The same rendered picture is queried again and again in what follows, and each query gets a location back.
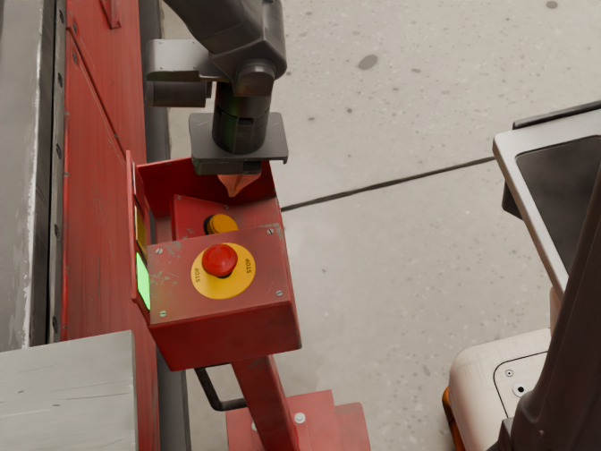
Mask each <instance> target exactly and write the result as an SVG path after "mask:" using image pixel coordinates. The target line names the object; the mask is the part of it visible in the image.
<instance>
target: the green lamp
mask: <svg viewBox="0 0 601 451"><path fill-rule="evenodd" d="M137 261H138V283H139V290H140V293H141V295H142V297H143V299H144V301H145V303H146V304H147V306H148V309H150V306H149V288H148V272H147V270H146V269H145V267H144V265H143V263H142V261H141V259H140V255H139V254H138V253H137Z"/></svg>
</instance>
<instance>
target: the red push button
mask: <svg viewBox="0 0 601 451"><path fill-rule="evenodd" d="M237 262H238V256H237V253H236V251H235V250H234V249H233V248H232V247H231V246H229V245H227V244H223V243H219V244H215V245H212V246H211V247H209V248H208V249H207V250H206V251H205V252H204V254H203V256H202V261H201V264H202V267H203V269H204V270H205V271H206V272H207V273H208V274H209V275H211V276H215V277H217V278H221V279H224V278H227V277H229V276H230V275H231V274H232V272H233V270H234V268H235V267H236V265H237Z"/></svg>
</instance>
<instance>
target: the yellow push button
mask: <svg viewBox="0 0 601 451"><path fill-rule="evenodd" d="M207 230H208V232H209V234H219V233H223V232H229V231H234V230H239V229H238V226H237V224H236V223H235V222H234V220H233V219H232V218H230V217H228V216H227V215H224V214H216V215H214V216H212V218H211V219H210V220H209V222H208V224H207Z"/></svg>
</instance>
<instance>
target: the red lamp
mask: <svg viewBox="0 0 601 451"><path fill-rule="evenodd" d="M133 176H134V194H135V196H136V199H137V201H138V203H139V205H140V208H141V210H142V213H143V215H144V216H145V198H144V185H143V183H142V181H141V179H140V175H139V173H138V171H137V168H136V166H135V164H134V163H133Z"/></svg>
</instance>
